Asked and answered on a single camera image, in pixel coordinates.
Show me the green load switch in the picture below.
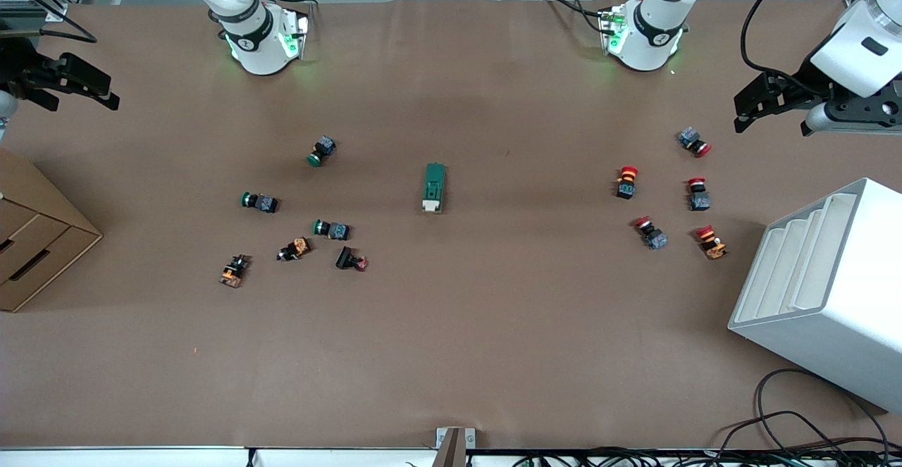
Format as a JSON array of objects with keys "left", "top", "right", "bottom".
[{"left": 421, "top": 163, "right": 447, "bottom": 214}]

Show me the red mushroom button orange collar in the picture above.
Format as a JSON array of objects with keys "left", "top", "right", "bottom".
[
  {"left": 695, "top": 225, "right": 729, "bottom": 261},
  {"left": 614, "top": 166, "right": 640, "bottom": 200}
]

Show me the cardboard drawer box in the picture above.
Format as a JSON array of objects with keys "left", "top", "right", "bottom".
[{"left": 0, "top": 148, "right": 104, "bottom": 313}]

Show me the white slotted storage rack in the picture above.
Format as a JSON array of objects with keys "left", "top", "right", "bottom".
[{"left": 728, "top": 178, "right": 902, "bottom": 413}]

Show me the brown table cover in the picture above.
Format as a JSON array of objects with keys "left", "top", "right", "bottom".
[{"left": 0, "top": 0, "right": 902, "bottom": 450}]

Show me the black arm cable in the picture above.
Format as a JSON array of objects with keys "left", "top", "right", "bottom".
[{"left": 740, "top": 0, "right": 846, "bottom": 91}]

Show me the orange black selector switch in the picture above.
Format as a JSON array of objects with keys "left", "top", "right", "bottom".
[
  {"left": 219, "top": 254, "right": 251, "bottom": 289},
  {"left": 277, "top": 237, "right": 311, "bottom": 262}
]

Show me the black looped floor cable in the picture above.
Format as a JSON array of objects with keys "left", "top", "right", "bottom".
[{"left": 719, "top": 368, "right": 892, "bottom": 454}]

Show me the black switch with red terminals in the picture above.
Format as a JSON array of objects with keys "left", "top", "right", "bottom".
[{"left": 335, "top": 245, "right": 369, "bottom": 272}]

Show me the black cable bundle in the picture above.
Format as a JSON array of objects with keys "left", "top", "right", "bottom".
[{"left": 514, "top": 446, "right": 902, "bottom": 467}]

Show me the metal table edge bracket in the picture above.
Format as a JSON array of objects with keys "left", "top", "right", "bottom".
[{"left": 435, "top": 427, "right": 476, "bottom": 467}]

